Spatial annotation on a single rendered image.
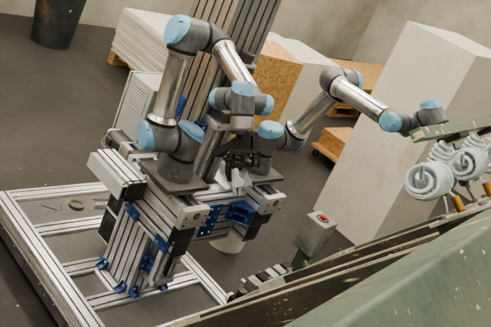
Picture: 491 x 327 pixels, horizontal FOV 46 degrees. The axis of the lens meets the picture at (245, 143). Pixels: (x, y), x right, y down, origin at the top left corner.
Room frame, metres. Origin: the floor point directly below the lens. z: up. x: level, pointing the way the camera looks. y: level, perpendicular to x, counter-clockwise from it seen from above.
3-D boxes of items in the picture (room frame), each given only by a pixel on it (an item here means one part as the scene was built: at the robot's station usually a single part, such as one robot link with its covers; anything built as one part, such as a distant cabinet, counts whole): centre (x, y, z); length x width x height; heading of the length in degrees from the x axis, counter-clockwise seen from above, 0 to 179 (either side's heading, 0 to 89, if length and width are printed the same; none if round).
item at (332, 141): (5.88, -1.02, 0.15); 0.61 x 0.51 x 0.31; 142
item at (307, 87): (5.76, -0.03, 0.48); 1.00 x 0.64 x 0.95; 142
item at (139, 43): (6.61, 0.57, 0.31); 2.46 x 1.04 x 0.63; 142
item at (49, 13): (5.81, 2.33, 0.33); 0.52 x 0.52 x 0.65
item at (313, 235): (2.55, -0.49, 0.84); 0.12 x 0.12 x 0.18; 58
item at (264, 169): (2.56, -0.08, 1.09); 0.15 x 0.15 x 0.10
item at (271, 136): (2.56, -0.09, 1.20); 0.13 x 0.12 x 0.14; 136
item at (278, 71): (4.06, 0.17, 0.63); 0.50 x 0.42 x 1.25; 126
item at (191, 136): (2.16, 0.23, 1.20); 0.13 x 0.12 x 0.14; 129
